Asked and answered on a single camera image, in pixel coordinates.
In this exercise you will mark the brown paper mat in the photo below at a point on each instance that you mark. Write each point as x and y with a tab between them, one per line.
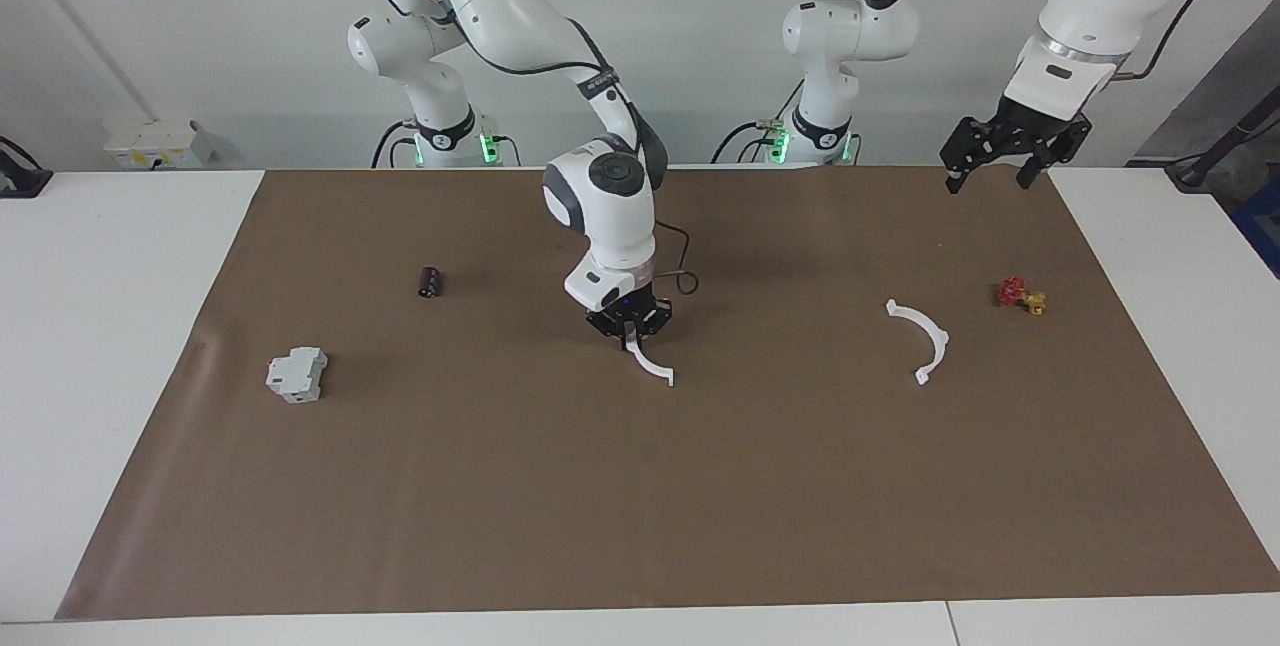
640	506

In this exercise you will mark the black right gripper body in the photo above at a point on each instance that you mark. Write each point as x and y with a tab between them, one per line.
625	311

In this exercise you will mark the red yellow valve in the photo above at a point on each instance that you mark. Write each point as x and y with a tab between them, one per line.
1012	292

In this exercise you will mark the black cylindrical capacitor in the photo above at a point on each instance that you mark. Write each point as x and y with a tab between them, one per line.
431	283

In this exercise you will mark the white circuit breaker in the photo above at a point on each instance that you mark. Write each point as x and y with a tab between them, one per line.
296	374

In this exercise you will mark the blue box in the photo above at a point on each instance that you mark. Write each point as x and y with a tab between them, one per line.
1262	221

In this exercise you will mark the white wall power strip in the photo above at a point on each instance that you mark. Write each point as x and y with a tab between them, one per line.
160	141

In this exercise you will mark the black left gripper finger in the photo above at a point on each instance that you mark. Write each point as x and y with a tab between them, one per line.
967	141
1062	148

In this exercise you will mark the black stand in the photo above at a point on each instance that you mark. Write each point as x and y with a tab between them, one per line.
1195	171

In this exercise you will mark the black table clamp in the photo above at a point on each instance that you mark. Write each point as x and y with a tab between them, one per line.
20	181

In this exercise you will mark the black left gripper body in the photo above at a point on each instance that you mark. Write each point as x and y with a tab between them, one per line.
1032	124

